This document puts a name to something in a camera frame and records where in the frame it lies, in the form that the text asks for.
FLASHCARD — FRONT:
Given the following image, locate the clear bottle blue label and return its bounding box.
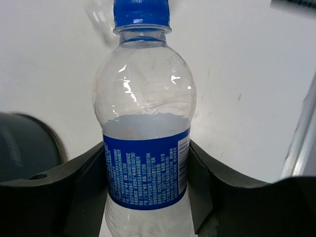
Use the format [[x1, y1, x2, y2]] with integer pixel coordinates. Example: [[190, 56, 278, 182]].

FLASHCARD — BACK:
[[93, 0, 197, 237]]

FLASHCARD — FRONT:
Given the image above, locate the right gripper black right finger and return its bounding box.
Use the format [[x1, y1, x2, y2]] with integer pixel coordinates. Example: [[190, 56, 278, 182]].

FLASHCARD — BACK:
[[188, 142, 316, 237]]

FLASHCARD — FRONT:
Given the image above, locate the aluminium rail table edge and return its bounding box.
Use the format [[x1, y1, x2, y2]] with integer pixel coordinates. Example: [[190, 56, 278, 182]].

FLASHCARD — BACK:
[[280, 78, 316, 179]]

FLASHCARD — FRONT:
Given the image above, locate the black round bin gold rim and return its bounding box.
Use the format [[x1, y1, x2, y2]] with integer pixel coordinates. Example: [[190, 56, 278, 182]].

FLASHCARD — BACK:
[[0, 112, 67, 182]]

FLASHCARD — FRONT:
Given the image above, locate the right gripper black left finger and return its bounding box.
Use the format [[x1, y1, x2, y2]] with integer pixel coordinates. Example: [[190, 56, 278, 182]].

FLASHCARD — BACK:
[[0, 143, 108, 237]]

